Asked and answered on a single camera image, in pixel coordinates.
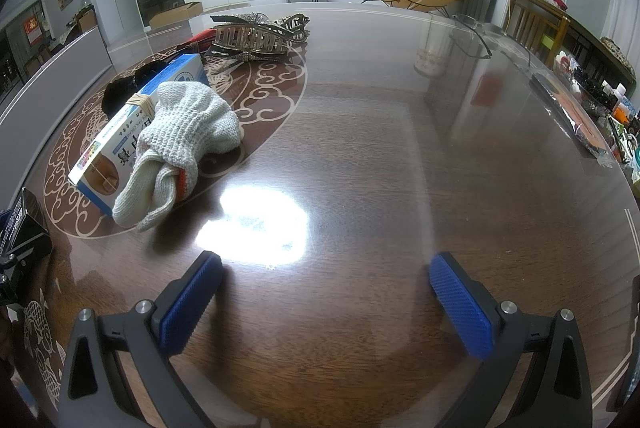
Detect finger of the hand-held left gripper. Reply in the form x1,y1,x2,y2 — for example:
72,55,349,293
0,208,23,254
0,253,32,309

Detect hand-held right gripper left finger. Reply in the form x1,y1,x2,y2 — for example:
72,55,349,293
59,251,224,428

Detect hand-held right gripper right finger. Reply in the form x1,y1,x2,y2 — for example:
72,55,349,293
430,252,593,428

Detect black printed box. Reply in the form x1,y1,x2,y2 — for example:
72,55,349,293
12,188,53,269

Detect blue and white medicine box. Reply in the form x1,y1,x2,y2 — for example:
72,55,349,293
67,53,211,219

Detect white knit glove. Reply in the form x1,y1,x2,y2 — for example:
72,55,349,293
112,82,246,231

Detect brown wooden desktop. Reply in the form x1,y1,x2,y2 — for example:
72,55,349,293
0,1,640,428

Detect red door poster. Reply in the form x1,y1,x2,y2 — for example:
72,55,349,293
23,14,43,44

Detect clear plastic packet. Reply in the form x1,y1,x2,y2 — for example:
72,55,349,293
530,71,613,166

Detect basket of toiletries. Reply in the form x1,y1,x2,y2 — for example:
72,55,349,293
552,51,640,189

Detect red pouch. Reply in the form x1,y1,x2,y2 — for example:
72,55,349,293
187,31,216,54

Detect cardboard box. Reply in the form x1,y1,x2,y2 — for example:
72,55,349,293
149,1,204,29

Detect gold hair claw clip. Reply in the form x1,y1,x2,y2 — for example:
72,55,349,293
212,13,311,59

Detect eyeglasses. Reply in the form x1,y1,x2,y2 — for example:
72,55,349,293
450,13,493,59

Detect wooden chair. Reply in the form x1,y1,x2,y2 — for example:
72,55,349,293
505,0,571,62

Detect rhinestone hair clip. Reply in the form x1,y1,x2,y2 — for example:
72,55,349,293
210,11,273,26

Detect dark wooden sideboard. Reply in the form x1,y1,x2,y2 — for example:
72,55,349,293
565,13,640,89

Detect woven basket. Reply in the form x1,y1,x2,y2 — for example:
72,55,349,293
600,37,636,64

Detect black furry hair tie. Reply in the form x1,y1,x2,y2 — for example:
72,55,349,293
102,63,171,114

